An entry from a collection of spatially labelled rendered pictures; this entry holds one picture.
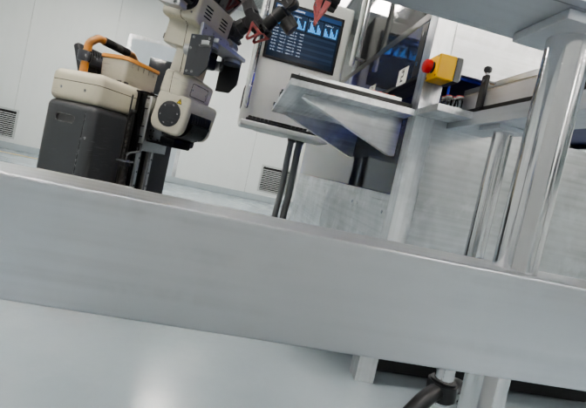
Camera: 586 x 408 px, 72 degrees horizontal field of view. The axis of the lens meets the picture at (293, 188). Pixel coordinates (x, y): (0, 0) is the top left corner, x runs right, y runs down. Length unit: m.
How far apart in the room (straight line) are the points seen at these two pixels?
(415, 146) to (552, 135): 0.81
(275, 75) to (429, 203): 1.23
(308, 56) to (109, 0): 5.45
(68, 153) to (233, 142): 5.14
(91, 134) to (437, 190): 1.27
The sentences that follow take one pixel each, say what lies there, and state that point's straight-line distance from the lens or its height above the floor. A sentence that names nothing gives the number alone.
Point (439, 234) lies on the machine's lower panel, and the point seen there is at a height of 0.51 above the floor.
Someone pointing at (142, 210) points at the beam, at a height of 0.54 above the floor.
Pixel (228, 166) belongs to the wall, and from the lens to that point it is 6.77.
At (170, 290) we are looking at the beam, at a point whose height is 0.47.
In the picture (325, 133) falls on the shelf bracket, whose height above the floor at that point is 0.80.
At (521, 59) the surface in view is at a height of 1.11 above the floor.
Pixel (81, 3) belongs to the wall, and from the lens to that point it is 7.55.
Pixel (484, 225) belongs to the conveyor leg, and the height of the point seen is 0.58.
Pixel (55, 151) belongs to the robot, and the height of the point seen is 0.48.
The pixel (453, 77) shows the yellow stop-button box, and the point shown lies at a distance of 1.29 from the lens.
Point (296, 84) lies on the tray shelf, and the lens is 1.25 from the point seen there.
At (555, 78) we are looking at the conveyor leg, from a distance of 0.57.
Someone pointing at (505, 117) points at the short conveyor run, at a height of 0.85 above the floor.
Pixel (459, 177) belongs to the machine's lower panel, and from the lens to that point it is 1.39.
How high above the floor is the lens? 0.61
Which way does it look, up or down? 2 degrees down
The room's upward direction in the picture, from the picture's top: 13 degrees clockwise
